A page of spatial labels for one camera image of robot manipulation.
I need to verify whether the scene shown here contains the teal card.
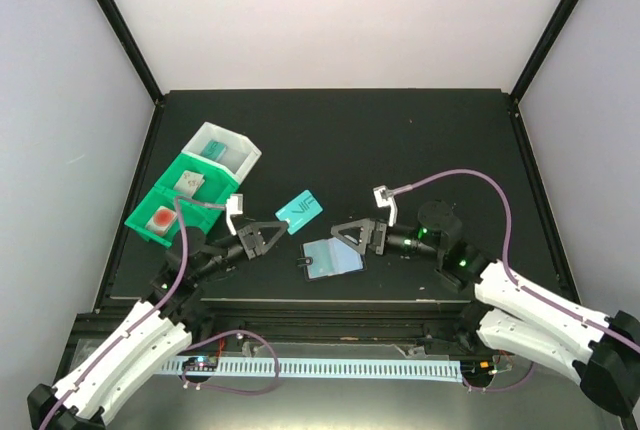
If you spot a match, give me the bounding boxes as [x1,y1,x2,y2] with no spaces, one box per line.
[200,140,228,161]
[275,190,323,235]

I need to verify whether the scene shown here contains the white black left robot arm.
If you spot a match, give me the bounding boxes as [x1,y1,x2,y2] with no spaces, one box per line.
[27,221,288,429]

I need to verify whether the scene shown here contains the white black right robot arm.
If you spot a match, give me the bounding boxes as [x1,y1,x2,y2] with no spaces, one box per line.
[331,201,639,418]

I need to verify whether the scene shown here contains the red circle card in bin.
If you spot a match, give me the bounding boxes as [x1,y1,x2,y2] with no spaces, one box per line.
[145,206,177,237]

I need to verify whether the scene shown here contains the white card in green bin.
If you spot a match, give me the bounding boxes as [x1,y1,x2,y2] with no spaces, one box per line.
[173,170,205,198]

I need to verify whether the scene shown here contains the teal card in white bin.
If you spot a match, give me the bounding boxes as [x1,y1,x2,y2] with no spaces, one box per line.
[200,140,228,161]

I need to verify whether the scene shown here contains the white bin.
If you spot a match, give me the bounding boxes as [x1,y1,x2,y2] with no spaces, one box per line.
[182,122,262,185]

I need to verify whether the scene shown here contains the green bin middle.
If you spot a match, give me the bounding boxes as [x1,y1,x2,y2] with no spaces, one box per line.
[155,153,239,204]

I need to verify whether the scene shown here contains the green bin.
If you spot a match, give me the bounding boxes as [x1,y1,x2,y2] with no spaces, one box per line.
[155,153,239,204]
[125,188,221,247]

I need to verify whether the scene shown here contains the green bin near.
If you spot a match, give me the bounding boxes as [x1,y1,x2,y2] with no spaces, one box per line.
[125,188,221,247]

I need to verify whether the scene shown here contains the left controller board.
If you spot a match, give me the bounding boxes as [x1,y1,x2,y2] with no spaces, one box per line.
[182,356,219,374]

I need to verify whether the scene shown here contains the controller board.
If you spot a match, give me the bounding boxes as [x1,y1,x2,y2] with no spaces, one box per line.
[182,356,219,374]
[460,356,502,378]

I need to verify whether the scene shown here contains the right controller board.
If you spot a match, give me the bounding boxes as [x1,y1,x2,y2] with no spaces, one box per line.
[460,356,502,378]

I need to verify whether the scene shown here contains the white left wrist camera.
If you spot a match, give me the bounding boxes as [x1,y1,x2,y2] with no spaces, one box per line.
[225,194,244,236]

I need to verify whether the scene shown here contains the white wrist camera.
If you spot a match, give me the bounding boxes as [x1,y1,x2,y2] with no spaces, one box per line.
[225,194,244,236]
[373,185,398,227]

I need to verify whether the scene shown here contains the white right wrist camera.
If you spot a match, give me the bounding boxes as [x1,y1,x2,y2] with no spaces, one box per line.
[373,185,398,227]

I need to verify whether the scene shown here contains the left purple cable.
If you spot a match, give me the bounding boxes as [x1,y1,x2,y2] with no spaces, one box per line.
[37,194,281,430]

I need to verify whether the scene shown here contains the purple cable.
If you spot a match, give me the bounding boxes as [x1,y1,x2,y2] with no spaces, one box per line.
[387,167,640,394]
[37,194,281,430]

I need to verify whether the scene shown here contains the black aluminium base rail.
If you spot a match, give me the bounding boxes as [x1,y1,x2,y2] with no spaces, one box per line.
[160,299,493,358]

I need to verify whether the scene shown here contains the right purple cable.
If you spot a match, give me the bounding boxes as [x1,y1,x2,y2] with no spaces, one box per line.
[387,167,640,394]

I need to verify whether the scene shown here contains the white slotted cable duct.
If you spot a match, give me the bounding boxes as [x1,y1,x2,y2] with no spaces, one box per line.
[156,356,463,383]

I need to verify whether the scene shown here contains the black left frame post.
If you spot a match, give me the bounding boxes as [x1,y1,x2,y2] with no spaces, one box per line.
[67,0,165,107]

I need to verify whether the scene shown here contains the black frame post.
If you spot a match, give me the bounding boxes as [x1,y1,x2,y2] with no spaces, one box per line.
[67,0,165,107]
[508,0,610,101]

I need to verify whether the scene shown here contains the black right frame post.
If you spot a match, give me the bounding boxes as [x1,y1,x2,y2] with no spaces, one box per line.
[508,0,610,101]

